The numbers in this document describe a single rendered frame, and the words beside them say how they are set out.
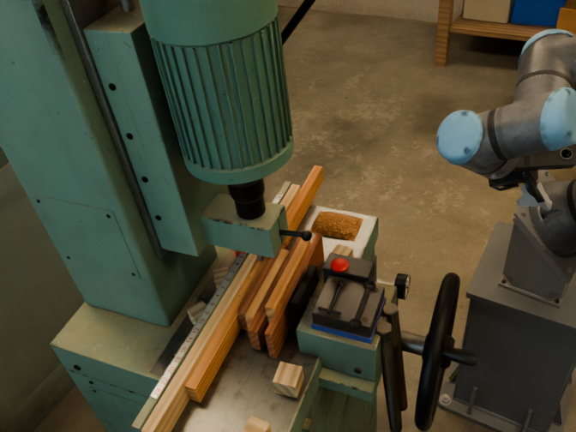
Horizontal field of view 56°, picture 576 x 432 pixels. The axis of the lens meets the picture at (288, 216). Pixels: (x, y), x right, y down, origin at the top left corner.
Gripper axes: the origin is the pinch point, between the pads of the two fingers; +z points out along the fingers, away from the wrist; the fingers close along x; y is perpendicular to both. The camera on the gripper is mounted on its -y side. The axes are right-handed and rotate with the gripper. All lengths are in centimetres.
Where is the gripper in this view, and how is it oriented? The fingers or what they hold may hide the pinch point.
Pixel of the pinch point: (548, 175)
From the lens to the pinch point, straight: 130.1
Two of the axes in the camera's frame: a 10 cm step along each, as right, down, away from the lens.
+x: 0.4, 9.7, -2.5
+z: 7.0, 1.5, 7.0
